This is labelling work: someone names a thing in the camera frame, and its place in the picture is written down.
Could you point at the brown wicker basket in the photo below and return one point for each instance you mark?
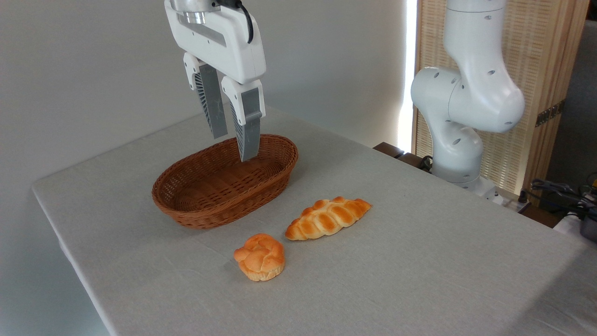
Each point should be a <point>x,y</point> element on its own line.
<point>196,217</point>

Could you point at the dark wooden furniture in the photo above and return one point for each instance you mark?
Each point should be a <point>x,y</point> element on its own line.
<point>389,149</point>

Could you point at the round knotted bread roll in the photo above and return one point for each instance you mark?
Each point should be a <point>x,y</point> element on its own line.
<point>261,259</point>

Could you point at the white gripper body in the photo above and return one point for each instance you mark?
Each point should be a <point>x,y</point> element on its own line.
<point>224,46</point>

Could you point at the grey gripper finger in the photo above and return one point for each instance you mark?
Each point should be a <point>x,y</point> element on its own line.
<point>249,130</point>
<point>212,107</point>

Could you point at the wooden slatted screen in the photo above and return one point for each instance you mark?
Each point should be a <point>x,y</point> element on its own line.
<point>536,56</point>

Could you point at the grey tablecloth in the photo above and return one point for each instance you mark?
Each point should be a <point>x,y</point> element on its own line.
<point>396,280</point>

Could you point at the long braided bread loaf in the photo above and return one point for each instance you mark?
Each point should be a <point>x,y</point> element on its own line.
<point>326,219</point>

